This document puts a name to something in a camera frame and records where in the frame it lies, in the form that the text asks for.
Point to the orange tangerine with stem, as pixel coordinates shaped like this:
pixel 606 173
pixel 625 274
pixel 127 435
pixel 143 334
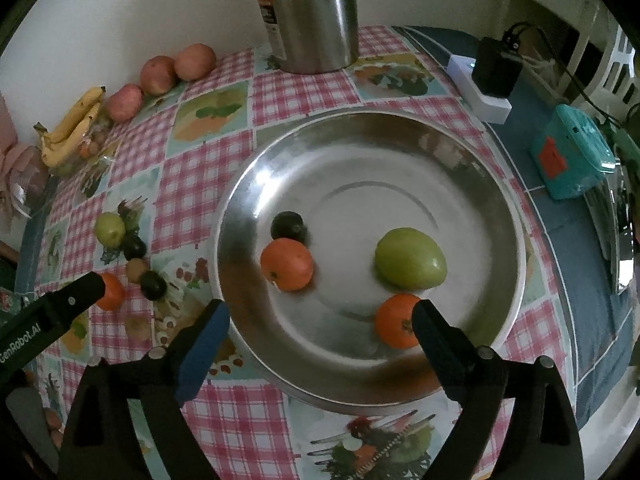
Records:
pixel 395 320

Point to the red apple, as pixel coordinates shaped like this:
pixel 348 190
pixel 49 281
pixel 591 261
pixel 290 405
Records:
pixel 158 75
pixel 124 103
pixel 195 62

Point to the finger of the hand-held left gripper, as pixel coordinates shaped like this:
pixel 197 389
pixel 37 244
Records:
pixel 80 295

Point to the brown longan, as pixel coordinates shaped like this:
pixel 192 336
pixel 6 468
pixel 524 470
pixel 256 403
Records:
pixel 136 270

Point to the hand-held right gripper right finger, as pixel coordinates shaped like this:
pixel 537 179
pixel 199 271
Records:
pixel 435 340

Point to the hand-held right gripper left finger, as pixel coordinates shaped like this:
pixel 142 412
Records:
pixel 202 355

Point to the stainless steel thermos jug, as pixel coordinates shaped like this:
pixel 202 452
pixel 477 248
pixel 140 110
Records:
pixel 310 20

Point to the clear bag of small produce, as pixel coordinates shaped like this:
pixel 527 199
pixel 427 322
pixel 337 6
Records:
pixel 97 137

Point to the teal plastic box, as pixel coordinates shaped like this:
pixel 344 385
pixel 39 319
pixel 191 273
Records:
pixel 575 160

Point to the black charger adapter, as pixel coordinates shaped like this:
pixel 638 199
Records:
pixel 495 67

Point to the pink wrapping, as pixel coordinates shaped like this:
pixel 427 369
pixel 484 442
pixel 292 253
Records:
pixel 17 160

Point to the green mango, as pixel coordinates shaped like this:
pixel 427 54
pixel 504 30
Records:
pixel 410 260

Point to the blue cloth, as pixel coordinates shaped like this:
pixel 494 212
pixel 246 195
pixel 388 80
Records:
pixel 565 270

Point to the white plastic lattice basket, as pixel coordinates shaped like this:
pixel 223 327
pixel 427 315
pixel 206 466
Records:
pixel 625 60

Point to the white power strip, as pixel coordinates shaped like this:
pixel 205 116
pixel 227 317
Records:
pixel 492 107

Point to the round steel plate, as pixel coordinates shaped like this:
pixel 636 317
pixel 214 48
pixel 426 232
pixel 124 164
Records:
pixel 350 170

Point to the white plastic chair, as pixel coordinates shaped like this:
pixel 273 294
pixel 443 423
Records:
pixel 587 35

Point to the dark plum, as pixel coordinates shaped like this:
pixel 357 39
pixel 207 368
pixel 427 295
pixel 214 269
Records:
pixel 153 285
pixel 288 225
pixel 135 247

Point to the green guava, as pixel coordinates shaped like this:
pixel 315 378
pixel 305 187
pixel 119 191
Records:
pixel 110 229

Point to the yellow banana bunch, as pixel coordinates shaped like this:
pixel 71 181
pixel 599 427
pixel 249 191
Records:
pixel 75 120

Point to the green tray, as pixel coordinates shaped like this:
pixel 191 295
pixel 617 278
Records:
pixel 625 145

